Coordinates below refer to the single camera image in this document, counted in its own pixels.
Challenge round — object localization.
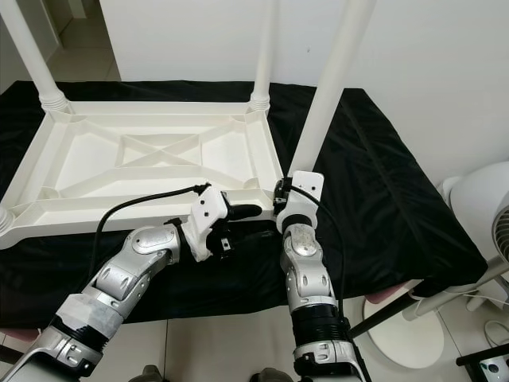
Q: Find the white plastic table leg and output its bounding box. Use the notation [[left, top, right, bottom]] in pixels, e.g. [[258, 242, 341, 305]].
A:
[[251, 0, 283, 111], [286, 0, 379, 180], [0, 0, 68, 112]]

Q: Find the white plastic table top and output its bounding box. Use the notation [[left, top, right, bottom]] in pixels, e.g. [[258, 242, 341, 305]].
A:
[[0, 94, 287, 249]]

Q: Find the black cloth cover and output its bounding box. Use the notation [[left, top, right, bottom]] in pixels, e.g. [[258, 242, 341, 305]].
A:
[[0, 80, 490, 327]]

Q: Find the grey robot right leg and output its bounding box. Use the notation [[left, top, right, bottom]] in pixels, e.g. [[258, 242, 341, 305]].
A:
[[245, 368, 289, 382]]

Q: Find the grey robot leg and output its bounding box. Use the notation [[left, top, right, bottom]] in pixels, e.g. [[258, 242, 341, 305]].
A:
[[245, 368, 289, 382], [132, 364, 168, 382]]

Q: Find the grey robot left leg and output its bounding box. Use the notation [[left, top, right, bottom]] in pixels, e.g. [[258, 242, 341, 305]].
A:
[[132, 364, 168, 382]]

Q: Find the black metal stand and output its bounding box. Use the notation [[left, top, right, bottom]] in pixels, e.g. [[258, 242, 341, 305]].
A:
[[455, 350, 509, 382]]

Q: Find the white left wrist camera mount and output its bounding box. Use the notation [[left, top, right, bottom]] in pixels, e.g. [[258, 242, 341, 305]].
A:
[[179, 185, 235, 263]]

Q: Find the black metal frame bar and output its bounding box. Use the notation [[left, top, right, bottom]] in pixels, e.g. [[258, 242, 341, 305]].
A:
[[350, 290, 418, 337]]

